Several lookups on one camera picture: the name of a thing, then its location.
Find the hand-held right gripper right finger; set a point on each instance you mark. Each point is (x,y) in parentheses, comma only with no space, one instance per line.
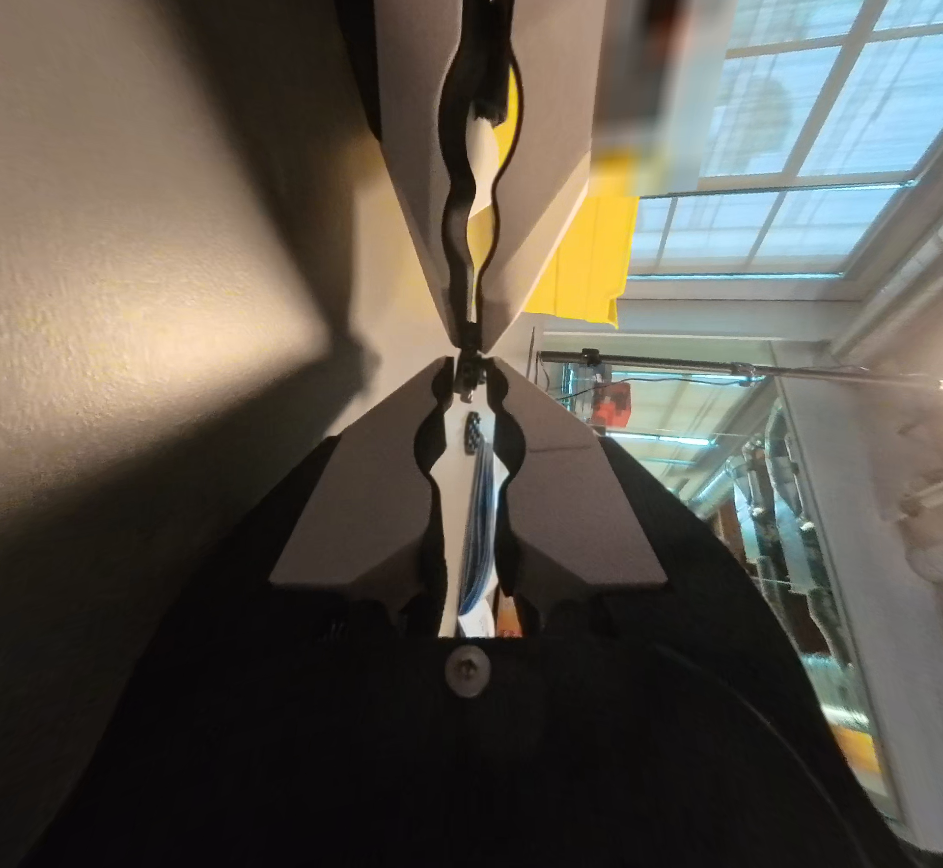
(582,514)

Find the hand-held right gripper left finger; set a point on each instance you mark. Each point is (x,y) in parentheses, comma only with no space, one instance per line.
(353,514)

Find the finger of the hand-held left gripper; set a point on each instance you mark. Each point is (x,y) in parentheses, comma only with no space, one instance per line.
(412,109)
(560,109)

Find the yellow plastic bin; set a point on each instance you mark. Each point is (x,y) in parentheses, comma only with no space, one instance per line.
(589,257)

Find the small black lego piece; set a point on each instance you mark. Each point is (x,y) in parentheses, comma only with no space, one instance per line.
(465,378)

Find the open lego instruction booklet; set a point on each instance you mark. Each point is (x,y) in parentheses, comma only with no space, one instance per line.
(479,536)

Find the orange lego set box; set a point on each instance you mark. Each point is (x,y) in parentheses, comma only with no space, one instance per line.
(508,625)

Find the red storage box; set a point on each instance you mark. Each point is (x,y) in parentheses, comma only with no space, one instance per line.
(613,404)

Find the round grey studded plate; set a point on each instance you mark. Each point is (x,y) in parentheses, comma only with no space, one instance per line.
(474,433)

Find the black light stand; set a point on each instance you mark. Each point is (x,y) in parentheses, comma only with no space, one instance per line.
(663,361)

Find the silver metal pipes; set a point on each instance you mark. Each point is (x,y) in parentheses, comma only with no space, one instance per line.
(766,514)

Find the large window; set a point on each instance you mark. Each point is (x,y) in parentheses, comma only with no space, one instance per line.
(810,109)

